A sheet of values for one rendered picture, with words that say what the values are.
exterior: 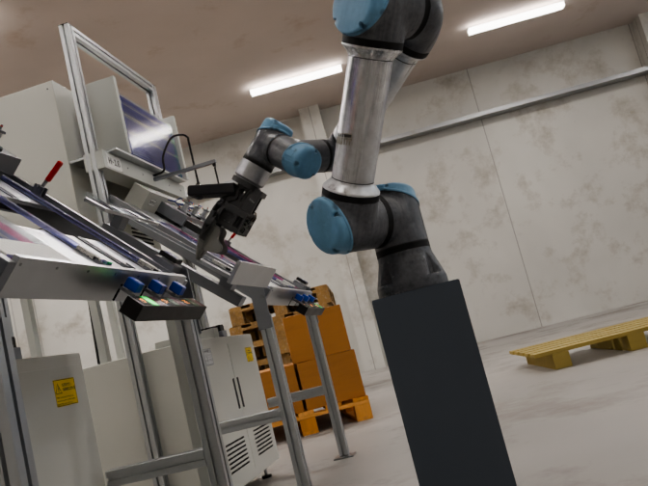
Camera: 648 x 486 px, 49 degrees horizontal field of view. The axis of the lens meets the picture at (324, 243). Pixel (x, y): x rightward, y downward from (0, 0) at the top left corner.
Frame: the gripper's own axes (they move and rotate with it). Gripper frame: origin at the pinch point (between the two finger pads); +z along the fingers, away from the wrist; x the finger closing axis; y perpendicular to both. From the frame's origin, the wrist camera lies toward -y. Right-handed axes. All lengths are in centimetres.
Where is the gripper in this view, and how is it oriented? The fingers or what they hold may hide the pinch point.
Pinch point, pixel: (197, 253)
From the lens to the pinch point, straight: 165.7
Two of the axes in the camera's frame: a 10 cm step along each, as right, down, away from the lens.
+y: 8.5, 4.8, -2.2
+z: -4.9, 8.7, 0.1
